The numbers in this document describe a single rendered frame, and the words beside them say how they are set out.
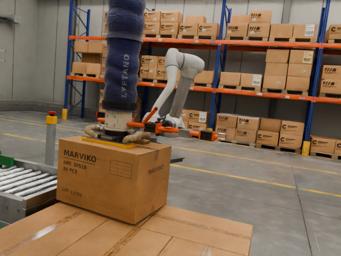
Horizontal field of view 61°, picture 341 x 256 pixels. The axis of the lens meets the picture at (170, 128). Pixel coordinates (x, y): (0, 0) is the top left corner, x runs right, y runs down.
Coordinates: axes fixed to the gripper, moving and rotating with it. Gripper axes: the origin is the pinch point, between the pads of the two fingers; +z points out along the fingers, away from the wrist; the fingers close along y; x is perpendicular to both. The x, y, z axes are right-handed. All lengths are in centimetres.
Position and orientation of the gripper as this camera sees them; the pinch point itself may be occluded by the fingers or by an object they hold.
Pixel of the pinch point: (155, 127)
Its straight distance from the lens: 178.8
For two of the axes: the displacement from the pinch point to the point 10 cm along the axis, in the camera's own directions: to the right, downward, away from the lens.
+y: -1.0, 9.9, 1.0
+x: -9.4, -1.3, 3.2
